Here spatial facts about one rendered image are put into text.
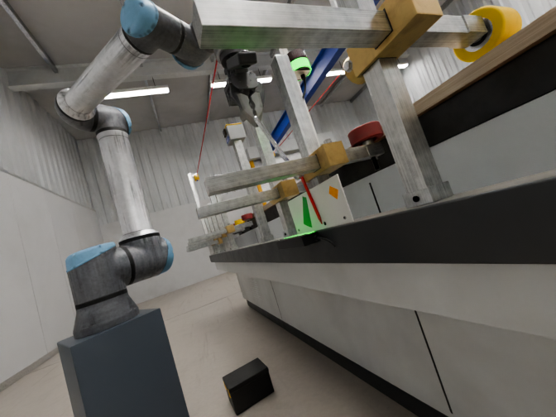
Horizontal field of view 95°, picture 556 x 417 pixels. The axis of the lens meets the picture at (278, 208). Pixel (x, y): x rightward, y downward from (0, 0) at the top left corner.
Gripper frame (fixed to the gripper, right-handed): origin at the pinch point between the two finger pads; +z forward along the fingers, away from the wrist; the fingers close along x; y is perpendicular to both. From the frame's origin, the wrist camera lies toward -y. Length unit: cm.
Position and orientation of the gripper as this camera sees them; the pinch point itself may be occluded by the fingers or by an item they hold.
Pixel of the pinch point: (256, 121)
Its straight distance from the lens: 70.4
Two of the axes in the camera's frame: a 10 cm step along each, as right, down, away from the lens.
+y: -3.5, 1.8, 9.2
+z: 3.0, 9.5, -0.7
